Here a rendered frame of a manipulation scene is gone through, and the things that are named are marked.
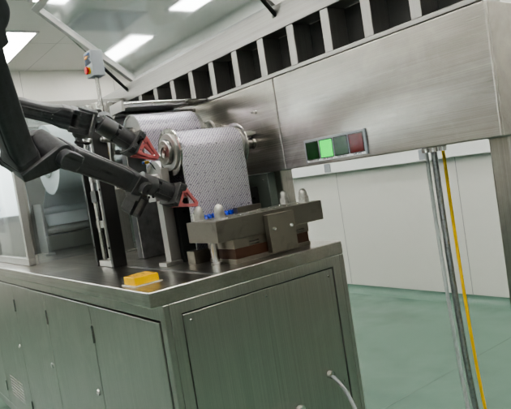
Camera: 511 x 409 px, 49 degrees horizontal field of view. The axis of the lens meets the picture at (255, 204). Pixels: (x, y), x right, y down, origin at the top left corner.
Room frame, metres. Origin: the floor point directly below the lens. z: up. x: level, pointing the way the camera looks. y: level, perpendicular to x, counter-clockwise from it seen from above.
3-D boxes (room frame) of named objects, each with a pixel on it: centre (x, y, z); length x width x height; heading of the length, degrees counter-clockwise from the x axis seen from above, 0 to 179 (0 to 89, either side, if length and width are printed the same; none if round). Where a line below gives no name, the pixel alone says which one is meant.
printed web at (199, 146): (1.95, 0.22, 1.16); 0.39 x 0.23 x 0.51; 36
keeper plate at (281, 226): (1.66, -0.06, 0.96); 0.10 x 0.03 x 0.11; 126
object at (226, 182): (1.80, 0.11, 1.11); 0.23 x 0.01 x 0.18; 126
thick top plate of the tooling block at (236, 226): (1.72, 0.00, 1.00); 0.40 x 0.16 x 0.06; 126
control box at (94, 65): (2.23, 0.54, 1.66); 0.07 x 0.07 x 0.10; 37
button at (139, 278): (1.51, 0.33, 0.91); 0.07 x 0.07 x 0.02; 36
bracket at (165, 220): (1.78, 0.29, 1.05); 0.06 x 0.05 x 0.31; 126
